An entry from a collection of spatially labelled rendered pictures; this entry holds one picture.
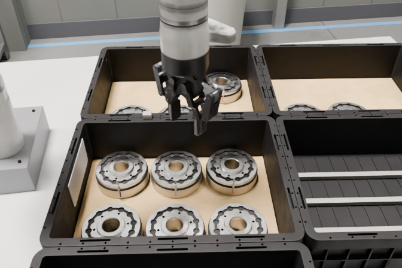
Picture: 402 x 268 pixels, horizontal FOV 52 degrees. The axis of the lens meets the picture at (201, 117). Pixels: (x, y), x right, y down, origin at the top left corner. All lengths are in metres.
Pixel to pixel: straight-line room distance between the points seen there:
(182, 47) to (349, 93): 0.64
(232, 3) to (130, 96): 1.63
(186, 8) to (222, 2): 2.00
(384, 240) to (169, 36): 0.44
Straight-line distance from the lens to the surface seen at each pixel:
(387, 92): 1.19
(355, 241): 0.68
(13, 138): 1.04
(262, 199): 0.82
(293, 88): 1.12
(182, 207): 0.76
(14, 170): 1.04
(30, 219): 1.02
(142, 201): 0.82
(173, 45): 0.60
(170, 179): 0.81
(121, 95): 1.09
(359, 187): 0.89
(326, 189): 0.87
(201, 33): 0.60
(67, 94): 1.37
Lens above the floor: 1.45
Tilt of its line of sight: 39 degrees down
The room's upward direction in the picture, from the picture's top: straight up
